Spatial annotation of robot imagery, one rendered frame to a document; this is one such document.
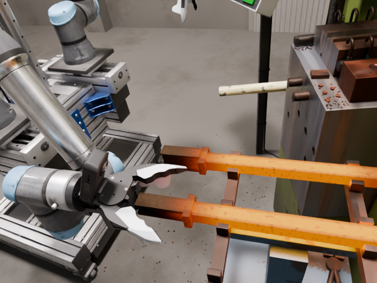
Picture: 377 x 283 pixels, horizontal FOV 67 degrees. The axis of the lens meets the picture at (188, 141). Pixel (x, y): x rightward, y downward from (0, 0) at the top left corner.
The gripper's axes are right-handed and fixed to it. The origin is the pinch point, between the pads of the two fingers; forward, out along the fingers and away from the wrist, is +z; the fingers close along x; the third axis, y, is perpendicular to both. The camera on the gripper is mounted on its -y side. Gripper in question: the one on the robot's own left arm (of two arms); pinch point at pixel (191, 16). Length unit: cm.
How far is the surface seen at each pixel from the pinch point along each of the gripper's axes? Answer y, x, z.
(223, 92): -14.8, 8.1, 30.8
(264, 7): -30.4, -0.8, -3.3
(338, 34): -56, 29, -6
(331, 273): -62, 81, 25
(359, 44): -61, 35, -6
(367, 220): -62, 85, -1
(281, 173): -49, 78, 0
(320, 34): -52, 25, -4
